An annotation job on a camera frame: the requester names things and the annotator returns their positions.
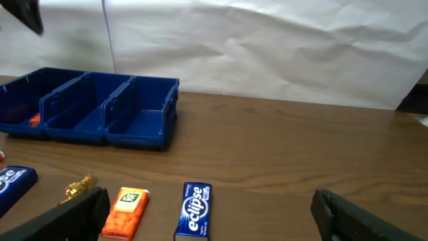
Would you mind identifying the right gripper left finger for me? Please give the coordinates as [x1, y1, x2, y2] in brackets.
[0, 186, 111, 241]

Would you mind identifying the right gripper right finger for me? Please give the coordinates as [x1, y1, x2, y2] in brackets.
[310, 188, 428, 241]

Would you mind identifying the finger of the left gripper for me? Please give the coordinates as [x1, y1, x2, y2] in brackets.
[0, 0, 45, 36]

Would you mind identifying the gold candy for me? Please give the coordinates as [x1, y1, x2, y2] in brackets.
[56, 172, 95, 206]

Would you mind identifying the blue candy pack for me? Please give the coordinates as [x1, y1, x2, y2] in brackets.
[0, 165, 39, 218]
[173, 181, 213, 241]

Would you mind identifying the blue tray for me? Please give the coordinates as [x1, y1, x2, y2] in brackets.
[0, 66, 180, 151]

